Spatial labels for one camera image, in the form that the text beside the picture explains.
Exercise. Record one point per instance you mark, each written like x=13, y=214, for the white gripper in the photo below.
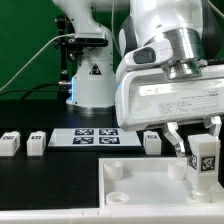
x=147, y=99

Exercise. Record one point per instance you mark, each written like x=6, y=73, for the white square tabletop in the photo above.
x=152, y=182

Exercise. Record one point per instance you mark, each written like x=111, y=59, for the black camera stand pole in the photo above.
x=64, y=26

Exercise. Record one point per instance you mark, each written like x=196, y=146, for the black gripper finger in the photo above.
x=213, y=124

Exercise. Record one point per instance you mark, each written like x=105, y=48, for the white fiducial marker sheet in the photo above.
x=93, y=137

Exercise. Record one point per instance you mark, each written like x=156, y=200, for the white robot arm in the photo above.
x=106, y=30

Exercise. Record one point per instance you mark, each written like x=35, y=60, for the white L-shaped obstacle fence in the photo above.
x=110, y=215

